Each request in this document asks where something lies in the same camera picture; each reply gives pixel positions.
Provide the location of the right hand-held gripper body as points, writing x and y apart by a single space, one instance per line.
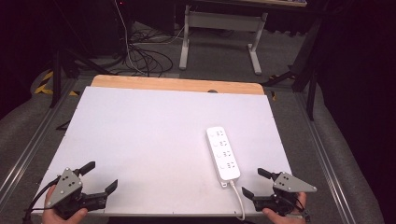
289 183

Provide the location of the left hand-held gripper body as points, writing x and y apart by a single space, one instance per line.
63 186

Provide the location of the white power strip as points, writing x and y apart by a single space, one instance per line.
222 155

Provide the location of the person's left hand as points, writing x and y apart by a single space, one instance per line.
54 218

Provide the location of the person's right hand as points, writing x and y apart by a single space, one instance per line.
289 219

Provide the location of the yellow and black floor tape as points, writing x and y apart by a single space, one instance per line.
46 84

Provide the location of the black metal stand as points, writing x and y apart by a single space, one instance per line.
311 77
57 77

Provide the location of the aluminium floor rail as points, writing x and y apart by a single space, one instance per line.
34 140
325 165

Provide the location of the white metal desk frame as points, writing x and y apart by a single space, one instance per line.
222 20

